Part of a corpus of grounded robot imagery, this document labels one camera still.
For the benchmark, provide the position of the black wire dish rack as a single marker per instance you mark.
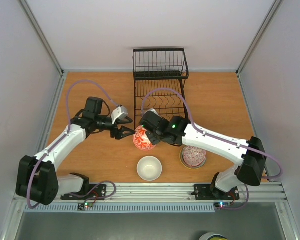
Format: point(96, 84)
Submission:
point(158, 74)

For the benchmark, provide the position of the small circuit board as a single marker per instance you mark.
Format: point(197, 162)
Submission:
point(222, 205)
point(84, 206)

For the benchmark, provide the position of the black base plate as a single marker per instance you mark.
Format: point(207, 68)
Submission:
point(94, 192)
point(202, 192)

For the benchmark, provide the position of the left small circuit board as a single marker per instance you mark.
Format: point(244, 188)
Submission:
point(84, 206)

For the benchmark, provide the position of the yellow dotted bowl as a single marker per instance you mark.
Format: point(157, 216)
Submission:
point(193, 159)

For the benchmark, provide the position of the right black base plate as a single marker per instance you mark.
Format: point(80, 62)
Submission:
point(202, 192)

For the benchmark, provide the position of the red dotted upturned bowl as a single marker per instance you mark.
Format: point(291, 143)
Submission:
point(192, 148)

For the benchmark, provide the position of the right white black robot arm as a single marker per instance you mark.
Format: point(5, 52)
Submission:
point(246, 155)

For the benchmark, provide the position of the right small circuit board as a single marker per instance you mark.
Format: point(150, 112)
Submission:
point(222, 205)

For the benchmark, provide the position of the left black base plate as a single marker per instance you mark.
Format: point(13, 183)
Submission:
point(94, 192)

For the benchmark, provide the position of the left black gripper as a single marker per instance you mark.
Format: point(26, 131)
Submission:
point(119, 134)

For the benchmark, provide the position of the orange floral patterned bowl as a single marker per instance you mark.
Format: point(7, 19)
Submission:
point(141, 140)

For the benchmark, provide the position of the aluminium frame rail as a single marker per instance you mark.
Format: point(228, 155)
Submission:
point(149, 192)

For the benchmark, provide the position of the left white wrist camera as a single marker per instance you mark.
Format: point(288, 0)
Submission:
point(119, 113)

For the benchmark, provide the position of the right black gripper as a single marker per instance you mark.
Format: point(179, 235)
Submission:
point(150, 136)

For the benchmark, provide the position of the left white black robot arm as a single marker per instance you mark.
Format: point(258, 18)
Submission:
point(37, 178)

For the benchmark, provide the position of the grey slotted cable duct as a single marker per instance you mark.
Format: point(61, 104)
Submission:
point(126, 208)

